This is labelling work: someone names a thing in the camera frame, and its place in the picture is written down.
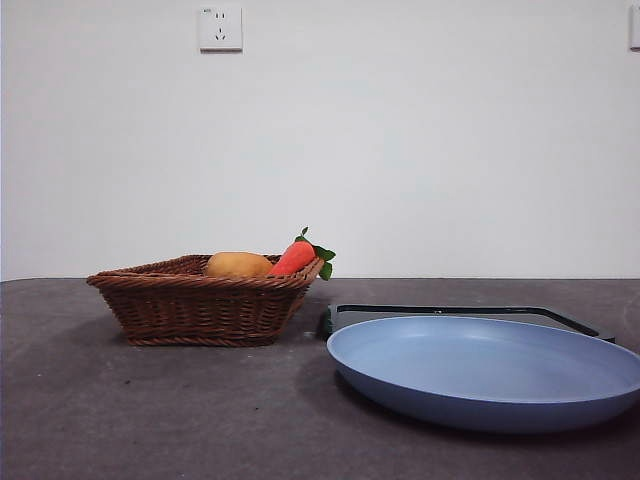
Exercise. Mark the white wall socket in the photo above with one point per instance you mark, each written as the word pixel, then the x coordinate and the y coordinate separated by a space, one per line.
pixel 221 29

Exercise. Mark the yellow-brown potato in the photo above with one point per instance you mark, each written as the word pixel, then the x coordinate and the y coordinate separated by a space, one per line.
pixel 235 265

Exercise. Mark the white wall plate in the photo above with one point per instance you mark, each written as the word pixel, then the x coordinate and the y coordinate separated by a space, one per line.
pixel 635 27

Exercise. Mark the black rectangular tray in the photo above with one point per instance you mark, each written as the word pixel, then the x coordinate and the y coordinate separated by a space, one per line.
pixel 450 310

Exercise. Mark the brown wicker basket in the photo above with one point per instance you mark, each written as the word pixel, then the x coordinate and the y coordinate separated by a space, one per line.
pixel 190 310

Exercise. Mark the blue round plate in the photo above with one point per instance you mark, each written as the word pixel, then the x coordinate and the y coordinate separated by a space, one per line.
pixel 475 370

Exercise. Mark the orange carrot with green leaves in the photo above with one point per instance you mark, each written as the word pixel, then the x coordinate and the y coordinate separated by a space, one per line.
pixel 295 257

